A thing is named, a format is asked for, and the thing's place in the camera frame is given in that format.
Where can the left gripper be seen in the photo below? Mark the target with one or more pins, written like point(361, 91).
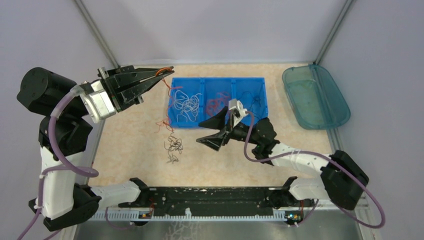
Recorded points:
point(112, 80)

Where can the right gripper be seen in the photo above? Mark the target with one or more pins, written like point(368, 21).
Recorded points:
point(215, 141)

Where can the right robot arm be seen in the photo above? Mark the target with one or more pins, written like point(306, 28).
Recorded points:
point(335, 176)

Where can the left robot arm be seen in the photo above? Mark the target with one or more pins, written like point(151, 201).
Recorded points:
point(63, 138)

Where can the blue three-compartment bin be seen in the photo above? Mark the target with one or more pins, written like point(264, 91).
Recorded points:
point(195, 99)

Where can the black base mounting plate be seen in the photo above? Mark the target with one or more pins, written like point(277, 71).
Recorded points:
point(215, 201)

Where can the teal transparent plastic lid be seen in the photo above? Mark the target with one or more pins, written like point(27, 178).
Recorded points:
point(315, 98)

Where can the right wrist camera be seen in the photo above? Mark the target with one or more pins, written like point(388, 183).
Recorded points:
point(237, 112)

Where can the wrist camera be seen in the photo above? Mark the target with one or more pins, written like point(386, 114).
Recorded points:
point(237, 112)
point(97, 101)

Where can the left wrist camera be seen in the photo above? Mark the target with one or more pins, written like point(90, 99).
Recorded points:
point(97, 101)

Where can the aluminium front rail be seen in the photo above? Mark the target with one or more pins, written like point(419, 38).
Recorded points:
point(89, 199)

